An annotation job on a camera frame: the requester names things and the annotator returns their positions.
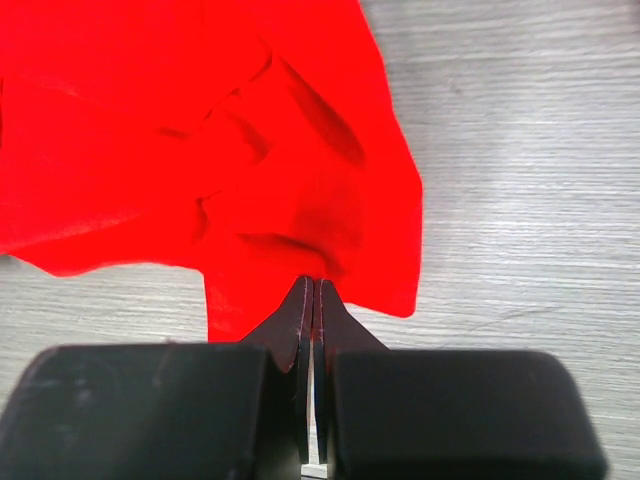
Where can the red t-shirt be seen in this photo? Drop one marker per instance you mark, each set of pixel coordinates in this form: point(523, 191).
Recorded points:
point(252, 141)

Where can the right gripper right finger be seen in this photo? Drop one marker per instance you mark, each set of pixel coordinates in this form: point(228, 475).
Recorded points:
point(385, 413)

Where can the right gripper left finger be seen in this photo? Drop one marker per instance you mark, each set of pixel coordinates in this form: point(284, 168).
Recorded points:
point(167, 410)

